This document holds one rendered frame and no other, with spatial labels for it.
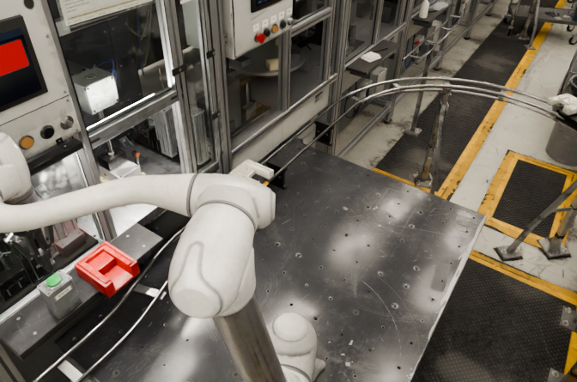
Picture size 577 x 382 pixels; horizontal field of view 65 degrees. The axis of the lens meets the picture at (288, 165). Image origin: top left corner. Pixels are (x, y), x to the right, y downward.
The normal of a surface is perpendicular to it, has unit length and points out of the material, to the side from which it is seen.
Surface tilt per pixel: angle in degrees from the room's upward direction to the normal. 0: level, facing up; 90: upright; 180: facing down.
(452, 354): 0
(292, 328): 7
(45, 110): 90
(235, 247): 44
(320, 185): 0
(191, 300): 84
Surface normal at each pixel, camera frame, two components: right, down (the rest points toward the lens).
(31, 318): 0.02, -0.79
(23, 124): 0.83, 0.36
